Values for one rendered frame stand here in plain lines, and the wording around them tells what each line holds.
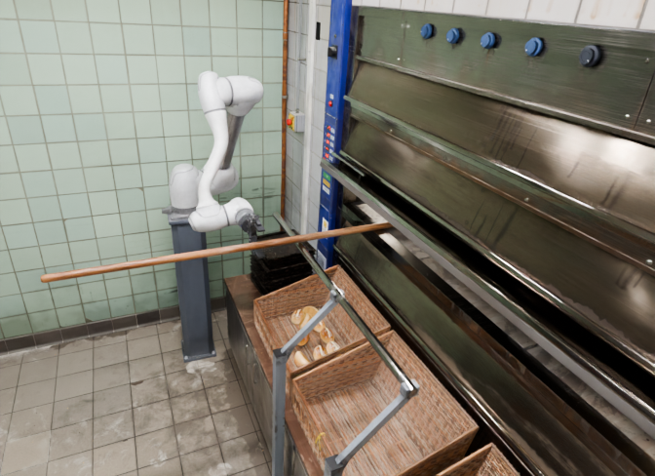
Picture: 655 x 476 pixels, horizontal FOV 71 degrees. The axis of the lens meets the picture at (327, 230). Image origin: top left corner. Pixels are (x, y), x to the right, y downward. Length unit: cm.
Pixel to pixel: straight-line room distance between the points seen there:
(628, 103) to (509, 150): 33
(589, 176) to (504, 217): 31
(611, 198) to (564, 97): 28
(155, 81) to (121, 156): 48
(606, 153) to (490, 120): 38
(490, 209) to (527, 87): 37
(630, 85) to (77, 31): 245
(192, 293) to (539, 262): 203
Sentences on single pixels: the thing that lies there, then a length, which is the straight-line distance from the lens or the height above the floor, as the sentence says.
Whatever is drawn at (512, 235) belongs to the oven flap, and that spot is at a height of 153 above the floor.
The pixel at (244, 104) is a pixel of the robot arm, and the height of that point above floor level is 165.
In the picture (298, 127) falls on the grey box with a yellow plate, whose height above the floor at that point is 144.
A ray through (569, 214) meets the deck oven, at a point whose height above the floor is 167.
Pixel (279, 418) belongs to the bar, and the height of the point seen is 63.
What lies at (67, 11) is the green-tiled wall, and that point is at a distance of 283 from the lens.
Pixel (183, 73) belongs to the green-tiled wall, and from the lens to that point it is 288.
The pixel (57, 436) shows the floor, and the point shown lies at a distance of 297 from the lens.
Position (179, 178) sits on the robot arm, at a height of 123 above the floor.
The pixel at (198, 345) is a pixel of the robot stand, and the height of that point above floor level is 11.
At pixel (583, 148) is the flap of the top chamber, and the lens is 129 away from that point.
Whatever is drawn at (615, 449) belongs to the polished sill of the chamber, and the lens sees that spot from 143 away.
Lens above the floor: 212
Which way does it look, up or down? 27 degrees down
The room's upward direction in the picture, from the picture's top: 4 degrees clockwise
